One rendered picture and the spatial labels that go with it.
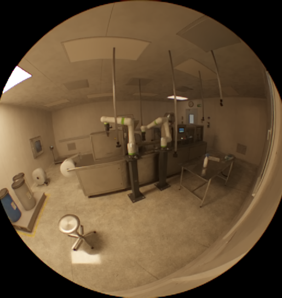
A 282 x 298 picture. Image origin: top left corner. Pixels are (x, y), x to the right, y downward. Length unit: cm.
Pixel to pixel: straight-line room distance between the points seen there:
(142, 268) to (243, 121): 538
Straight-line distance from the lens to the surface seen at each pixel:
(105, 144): 207
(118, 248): 167
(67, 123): 622
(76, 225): 149
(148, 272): 156
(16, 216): 285
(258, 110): 511
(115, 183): 223
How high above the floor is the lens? 156
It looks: 17 degrees down
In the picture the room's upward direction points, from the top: 3 degrees counter-clockwise
